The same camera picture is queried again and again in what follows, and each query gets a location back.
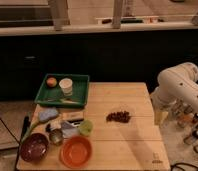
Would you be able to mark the dark purple bowl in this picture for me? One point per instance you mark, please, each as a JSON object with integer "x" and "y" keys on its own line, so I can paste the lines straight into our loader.
{"x": 34, "y": 148}

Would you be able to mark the wooden block with dark strip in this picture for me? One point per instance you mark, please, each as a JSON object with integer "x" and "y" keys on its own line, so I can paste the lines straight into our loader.
{"x": 72, "y": 116}

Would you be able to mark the orange fruit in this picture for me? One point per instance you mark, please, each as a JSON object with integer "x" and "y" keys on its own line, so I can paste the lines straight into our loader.
{"x": 51, "y": 82}

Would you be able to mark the crumpled silver blue wrapper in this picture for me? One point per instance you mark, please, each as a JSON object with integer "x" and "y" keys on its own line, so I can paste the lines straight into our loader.
{"x": 68, "y": 130}

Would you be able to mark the green plastic tray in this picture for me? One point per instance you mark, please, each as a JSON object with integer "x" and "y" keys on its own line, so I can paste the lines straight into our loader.
{"x": 54, "y": 97}

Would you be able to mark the blue grey cloth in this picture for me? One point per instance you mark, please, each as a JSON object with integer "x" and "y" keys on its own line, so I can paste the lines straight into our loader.
{"x": 47, "y": 114}

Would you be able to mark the white paper cup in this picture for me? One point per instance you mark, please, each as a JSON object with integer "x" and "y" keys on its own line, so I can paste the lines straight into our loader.
{"x": 66, "y": 86}

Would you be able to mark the small metal cup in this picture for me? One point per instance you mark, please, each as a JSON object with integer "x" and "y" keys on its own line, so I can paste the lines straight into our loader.
{"x": 56, "y": 136}

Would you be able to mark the orange bowl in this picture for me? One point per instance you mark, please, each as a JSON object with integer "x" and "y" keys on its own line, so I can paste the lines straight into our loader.
{"x": 75, "y": 152}

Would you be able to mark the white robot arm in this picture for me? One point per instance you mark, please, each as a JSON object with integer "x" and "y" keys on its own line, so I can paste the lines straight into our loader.
{"x": 175, "y": 83}

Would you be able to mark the dark red grape bunch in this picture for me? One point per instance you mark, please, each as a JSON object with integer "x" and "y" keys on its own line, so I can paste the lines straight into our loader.
{"x": 120, "y": 116}

